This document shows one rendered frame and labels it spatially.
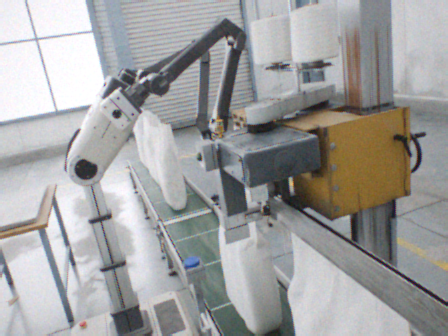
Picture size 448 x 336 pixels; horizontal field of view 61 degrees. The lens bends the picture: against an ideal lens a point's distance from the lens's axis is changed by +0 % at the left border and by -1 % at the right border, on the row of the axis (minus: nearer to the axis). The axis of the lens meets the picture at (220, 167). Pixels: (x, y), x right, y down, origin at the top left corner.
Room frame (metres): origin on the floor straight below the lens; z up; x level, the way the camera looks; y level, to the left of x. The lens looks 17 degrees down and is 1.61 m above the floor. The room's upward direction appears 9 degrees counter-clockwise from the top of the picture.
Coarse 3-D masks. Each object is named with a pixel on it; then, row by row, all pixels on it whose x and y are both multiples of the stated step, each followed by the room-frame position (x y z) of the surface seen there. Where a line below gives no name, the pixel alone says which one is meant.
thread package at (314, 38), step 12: (300, 12) 1.18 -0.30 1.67; (312, 12) 1.16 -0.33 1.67; (324, 12) 1.16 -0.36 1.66; (300, 24) 1.18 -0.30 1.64; (312, 24) 1.16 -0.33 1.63; (324, 24) 1.16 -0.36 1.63; (300, 36) 1.18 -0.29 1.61; (312, 36) 1.16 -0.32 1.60; (324, 36) 1.15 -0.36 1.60; (336, 36) 1.18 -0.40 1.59; (300, 48) 1.18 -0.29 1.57; (312, 48) 1.15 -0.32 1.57; (324, 48) 1.15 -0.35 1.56; (336, 48) 1.17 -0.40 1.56; (300, 60) 1.18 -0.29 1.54; (312, 60) 1.16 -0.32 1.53
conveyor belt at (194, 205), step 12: (144, 168) 4.48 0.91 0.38; (144, 180) 3.99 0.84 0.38; (156, 192) 3.54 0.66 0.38; (192, 192) 3.37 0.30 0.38; (156, 204) 3.21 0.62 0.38; (168, 204) 3.16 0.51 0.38; (192, 204) 3.07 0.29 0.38; (204, 204) 3.03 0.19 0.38; (168, 216) 2.90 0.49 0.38; (180, 216) 2.87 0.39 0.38
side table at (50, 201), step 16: (48, 192) 2.89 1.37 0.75; (48, 208) 2.51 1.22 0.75; (32, 224) 2.25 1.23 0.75; (48, 224) 2.26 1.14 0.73; (48, 240) 2.27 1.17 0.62; (64, 240) 3.05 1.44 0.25; (0, 256) 2.91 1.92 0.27; (48, 256) 2.25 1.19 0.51; (0, 272) 2.76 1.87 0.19; (64, 272) 2.59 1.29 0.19; (64, 288) 2.29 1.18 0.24; (64, 304) 2.25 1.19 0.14
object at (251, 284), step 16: (224, 240) 1.58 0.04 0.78; (256, 240) 1.38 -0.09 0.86; (224, 256) 1.60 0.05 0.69; (240, 256) 1.40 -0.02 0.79; (256, 256) 1.38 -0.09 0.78; (272, 256) 1.42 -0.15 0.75; (224, 272) 1.66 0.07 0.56; (240, 272) 1.42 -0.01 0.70; (256, 272) 1.38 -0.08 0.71; (272, 272) 1.39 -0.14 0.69; (240, 288) 1.43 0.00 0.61; (256, 288) 1.37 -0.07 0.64; (272, 288) 1.38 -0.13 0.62; (240, 304) 1.45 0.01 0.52; (256, 304) 1.37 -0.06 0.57; (272, 304) 1.38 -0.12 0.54; (256, 320) 1.37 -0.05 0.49; (272, 320) 1.39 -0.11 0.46
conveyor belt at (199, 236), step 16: (176, 224) 2.72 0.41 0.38; (192, 224) 2.67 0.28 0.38; (208, 224) 2.62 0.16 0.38; (176, 240) 2.45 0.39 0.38; (192, 240) 2.41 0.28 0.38; (208, 240) 2.37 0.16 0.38; (208, 256) 2.16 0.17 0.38; (208, 272) 1.98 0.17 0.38; (208, 288) 1.82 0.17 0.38; (224, 288) 1.79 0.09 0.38; (208, 304) 1.68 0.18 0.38; (224, 304) 1.66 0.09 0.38; (288, 304) 1.58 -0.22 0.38; (224, 320) 1.54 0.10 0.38; (240, 320) 1.52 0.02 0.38; (288, 320) 1.47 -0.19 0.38
